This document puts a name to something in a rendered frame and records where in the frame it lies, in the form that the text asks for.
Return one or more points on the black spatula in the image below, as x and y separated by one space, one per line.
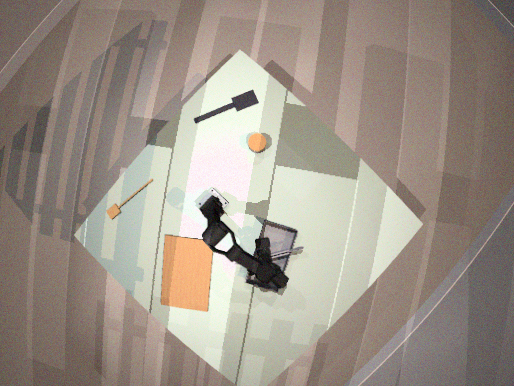
240 102

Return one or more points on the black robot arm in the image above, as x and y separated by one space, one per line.
264 269

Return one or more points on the light brown wooden board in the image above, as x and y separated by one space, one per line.
186 273

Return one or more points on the grey metal roasting tin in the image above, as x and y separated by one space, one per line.
281 237

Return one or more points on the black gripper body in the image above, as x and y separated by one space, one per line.
262 243

